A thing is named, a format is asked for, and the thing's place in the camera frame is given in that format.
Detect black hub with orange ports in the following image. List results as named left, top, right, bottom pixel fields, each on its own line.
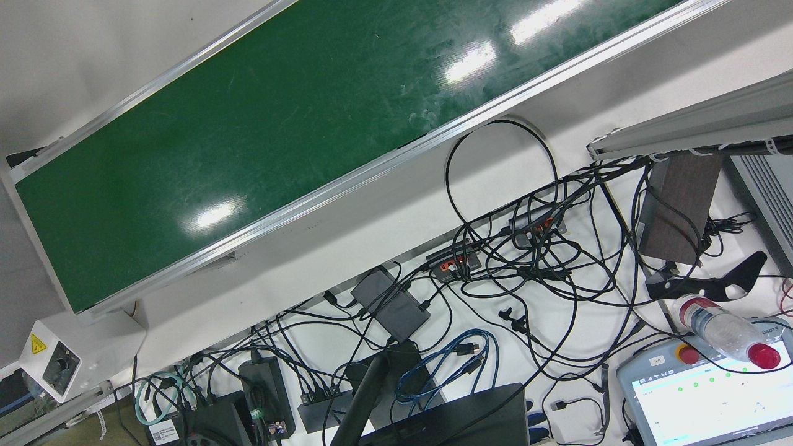
left=426, top=244, right=483, bottom=284
left=508, top=206, right=568, bottom=249

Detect black power adapter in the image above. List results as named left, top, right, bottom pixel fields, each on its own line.
left=350, top=266, right=432, bottom=342

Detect green conveyor belt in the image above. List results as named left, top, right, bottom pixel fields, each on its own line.
left=0, top=0, right=735, bottom=320

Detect black multiport hub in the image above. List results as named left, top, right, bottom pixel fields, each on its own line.
left=297, top=386, right=354, bottom=434

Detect black monitor with stand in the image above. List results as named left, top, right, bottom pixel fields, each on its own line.
left=330, top=339, right=531, bottom=446

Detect black power brick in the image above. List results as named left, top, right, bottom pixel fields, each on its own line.
left=238, top=355, right=297, bottom=441

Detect black device with white label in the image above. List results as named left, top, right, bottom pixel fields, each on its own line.
left=147, top=390, right=256, bottom=446

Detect dark brown woodgrain box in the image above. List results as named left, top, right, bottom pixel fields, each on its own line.
left=637, top=152, right=724, bottom=267

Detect white conveyor control box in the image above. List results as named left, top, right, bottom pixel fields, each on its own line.
left=19, top=308, right=147, bottom=404

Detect clear bottle with red cap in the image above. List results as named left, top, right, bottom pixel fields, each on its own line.
left=672, top=294, right=782, bottom=371

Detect grey teach pendant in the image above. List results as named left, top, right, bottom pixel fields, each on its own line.
left=616, top=316, right=793, bottom=446

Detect grey ribbed metal device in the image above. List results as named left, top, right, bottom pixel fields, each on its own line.
left=722, top=152, right=793, bottom=279

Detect long looped black cable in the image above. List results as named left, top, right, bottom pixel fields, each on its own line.
left=444, top=119, right=580, bottom=397

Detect blue cable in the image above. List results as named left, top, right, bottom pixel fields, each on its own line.
left=395, top=328, right=500, bottom=407

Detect blue-handled pliers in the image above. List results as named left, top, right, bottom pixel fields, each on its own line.
left=526, top=399, right=551, bottom=444

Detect black cable with USB plug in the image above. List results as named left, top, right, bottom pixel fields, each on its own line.
left=550, top=395, right=606, bottom=435

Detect black curved plastic bracket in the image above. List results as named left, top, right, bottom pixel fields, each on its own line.
left=644, top=250, right=768, bottom=303

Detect teal cable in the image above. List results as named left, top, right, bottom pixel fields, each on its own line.
left=134, top=370, right=188, bottom=427

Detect aluminium profile post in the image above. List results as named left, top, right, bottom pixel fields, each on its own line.
left=587, top=69, right=793, bottom=163

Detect aluminium support rail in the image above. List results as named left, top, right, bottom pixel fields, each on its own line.
left=0, top=380, right=118, bottom=446

